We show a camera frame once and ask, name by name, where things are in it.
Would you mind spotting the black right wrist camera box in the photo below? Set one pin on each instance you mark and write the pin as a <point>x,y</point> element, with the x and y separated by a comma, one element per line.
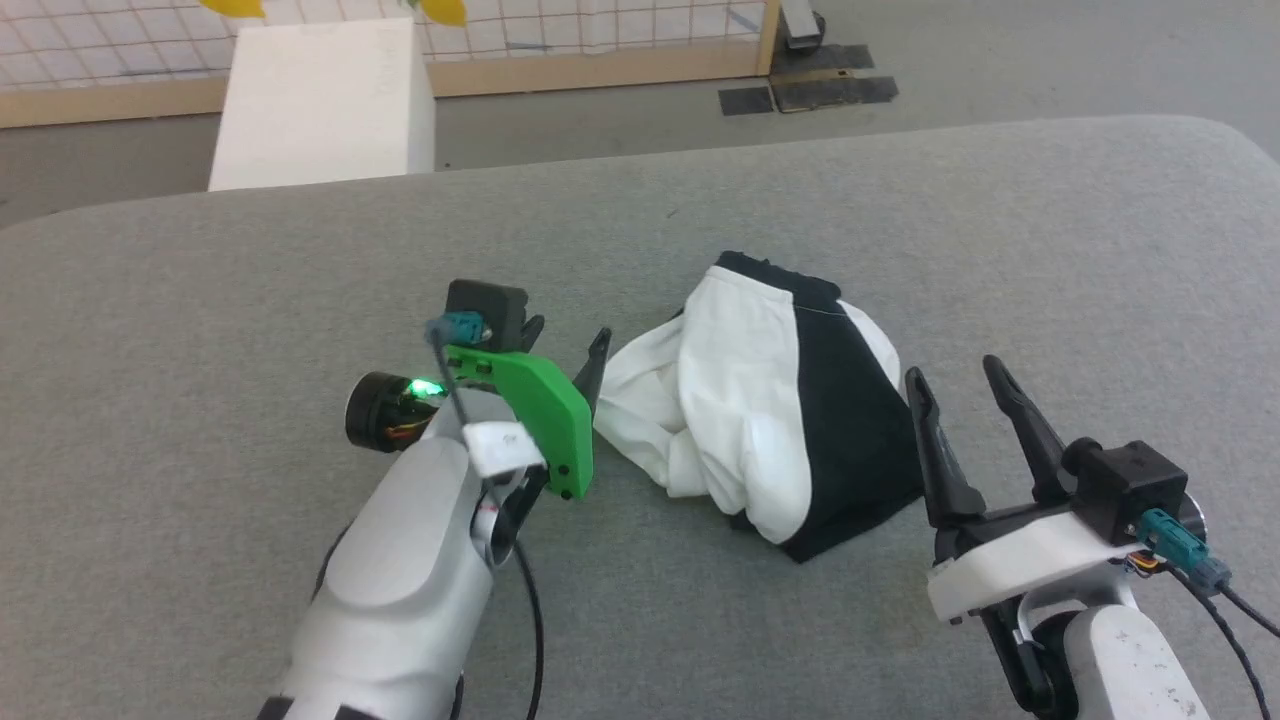
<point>1130,490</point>

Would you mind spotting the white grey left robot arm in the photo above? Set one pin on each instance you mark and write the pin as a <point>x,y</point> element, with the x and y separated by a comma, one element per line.
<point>400,560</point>

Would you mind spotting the white rectangular box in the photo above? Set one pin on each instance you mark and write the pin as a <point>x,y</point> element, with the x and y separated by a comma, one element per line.
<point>320,100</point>

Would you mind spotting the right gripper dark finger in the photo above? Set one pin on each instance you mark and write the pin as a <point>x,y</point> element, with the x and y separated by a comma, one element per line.
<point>1035,440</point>
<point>945,470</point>

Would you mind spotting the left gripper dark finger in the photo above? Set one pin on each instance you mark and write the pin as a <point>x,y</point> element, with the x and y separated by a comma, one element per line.
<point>594,375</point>
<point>533,330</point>

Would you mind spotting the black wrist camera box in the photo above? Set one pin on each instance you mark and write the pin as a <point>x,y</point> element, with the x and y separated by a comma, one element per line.
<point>490,305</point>
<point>1130,490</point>

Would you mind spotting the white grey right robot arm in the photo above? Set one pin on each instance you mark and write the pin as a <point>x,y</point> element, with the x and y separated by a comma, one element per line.
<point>1130,660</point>

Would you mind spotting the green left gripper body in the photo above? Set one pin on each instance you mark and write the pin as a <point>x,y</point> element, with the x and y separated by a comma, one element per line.
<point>540,410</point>

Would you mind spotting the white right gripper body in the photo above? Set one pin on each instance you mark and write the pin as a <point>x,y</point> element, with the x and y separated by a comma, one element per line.
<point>1020,560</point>

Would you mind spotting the long black floor tape patch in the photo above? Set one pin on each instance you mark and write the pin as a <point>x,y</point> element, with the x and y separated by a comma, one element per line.
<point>835,92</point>

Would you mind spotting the white and black t-shirt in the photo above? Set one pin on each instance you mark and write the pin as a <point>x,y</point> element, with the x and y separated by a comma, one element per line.
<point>740,400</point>

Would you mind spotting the yellow plastic object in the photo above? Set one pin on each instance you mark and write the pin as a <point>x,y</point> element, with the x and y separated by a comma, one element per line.
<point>445,10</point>
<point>235,6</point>

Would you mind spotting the small black floor tape patch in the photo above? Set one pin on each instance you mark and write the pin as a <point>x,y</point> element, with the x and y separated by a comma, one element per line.
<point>746,101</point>

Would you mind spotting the grey metal foot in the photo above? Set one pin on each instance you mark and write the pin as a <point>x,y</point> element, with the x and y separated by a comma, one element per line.
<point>803,25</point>

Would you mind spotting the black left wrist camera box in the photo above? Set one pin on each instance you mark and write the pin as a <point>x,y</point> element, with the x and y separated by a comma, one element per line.
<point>490,305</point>

